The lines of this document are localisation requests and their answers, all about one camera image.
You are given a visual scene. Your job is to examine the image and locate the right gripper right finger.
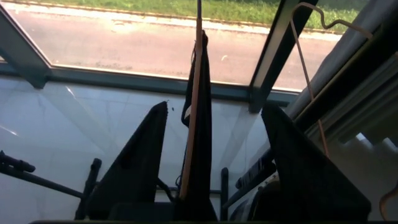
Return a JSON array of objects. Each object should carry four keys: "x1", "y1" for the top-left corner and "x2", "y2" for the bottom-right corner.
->
[{"x1": 253, "y1": 102, "x2": 373, "y2": 222}]

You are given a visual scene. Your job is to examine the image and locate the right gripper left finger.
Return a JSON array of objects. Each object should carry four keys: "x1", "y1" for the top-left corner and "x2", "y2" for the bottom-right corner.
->
[{"x1": 86, "y1": 101, "x2": 169, "y2": 220}]

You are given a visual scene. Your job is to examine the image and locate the black garment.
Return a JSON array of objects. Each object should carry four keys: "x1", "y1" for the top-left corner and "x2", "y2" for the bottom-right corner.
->
[{"x1": 174, "y1": 29, "x2": 218, "y2": 222}]

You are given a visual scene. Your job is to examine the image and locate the black clothes rack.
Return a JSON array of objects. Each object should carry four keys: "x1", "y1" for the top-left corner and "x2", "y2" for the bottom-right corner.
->
[{"x1": 0, "y1": 18, "x2": 398, "y2": 222}]

